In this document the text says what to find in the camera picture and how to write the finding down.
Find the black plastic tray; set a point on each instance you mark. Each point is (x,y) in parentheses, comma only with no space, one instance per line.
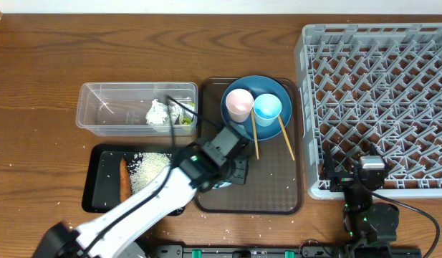
(102,185)

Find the wooden chopstick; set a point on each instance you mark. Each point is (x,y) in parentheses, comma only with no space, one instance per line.
(286,138)
(256,145)

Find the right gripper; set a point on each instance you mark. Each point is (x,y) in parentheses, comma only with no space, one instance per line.
(342,179)

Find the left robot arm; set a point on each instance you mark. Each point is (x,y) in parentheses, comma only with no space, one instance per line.
(197,167)

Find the white napkin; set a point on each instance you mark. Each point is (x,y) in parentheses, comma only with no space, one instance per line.
(157,114)

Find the orange carrot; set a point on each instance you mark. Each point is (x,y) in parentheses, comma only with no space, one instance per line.
(125,187)

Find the light blue cup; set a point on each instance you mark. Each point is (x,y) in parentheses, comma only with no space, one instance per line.
(267,107)

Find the dark blue plate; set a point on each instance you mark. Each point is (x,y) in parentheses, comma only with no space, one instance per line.
(261,85)

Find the clear plastic bin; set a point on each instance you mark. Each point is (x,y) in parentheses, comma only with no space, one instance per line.
(119,108)

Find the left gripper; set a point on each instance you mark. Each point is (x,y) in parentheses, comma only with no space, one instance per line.
(245,179)

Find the grey plastic dishwasher rack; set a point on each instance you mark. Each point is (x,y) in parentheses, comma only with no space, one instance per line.
(373,84)

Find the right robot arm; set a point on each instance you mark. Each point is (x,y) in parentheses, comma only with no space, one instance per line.
(372,226)

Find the pink cup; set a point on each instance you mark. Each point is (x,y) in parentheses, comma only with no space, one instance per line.
(239,103)

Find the green white wrapper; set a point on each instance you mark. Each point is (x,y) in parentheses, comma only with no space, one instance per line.
(185,117)

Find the light blue bowl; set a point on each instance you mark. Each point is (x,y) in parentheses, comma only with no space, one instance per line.
(222,184)

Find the white rice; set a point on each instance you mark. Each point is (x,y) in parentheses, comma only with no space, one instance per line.
(144,167)

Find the brown serving tray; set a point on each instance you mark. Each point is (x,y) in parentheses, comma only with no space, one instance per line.
(274,182)

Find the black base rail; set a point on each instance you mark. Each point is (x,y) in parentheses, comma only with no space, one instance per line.
(175,251)

